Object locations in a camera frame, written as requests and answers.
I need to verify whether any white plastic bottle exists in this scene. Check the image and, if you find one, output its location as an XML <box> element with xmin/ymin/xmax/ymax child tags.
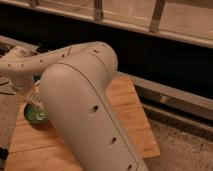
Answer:
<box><xmin>26</xmin><ymin>82</ymin><xmax>44</xmax><ymax>109</ymax></box>

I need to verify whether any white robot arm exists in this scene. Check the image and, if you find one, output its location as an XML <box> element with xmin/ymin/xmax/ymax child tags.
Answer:
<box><xmin>0</xmin><ymin>42</ymin><xmax>149</xmax><ymax>171</ymax></box>

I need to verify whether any green ceramic bowl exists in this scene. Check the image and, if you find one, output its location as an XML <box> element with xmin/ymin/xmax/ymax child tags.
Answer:
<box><xmin>24</xmin><ymin>103</ymin><xmax>48</xmax><ymax>124</ymax></box>

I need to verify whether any wooden board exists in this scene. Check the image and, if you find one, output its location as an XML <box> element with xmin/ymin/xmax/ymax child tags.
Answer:
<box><xmin>4</xmin><ymin>76</ymin><xmax>160</xmax><ymax>171</ymax></box>

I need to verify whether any grey baseboard ledge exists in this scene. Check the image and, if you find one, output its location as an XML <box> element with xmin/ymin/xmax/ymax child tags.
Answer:
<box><xmin>0</xmin><ymin>35</ymin><xmax>213</xmax><ymax>131</ymax></box>

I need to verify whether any metal rail frame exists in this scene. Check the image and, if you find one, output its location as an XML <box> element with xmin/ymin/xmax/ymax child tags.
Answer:
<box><xmin>0</xmin><ymin>0</ymin><xmax>213</xmax><ymax>49</ymax></box>

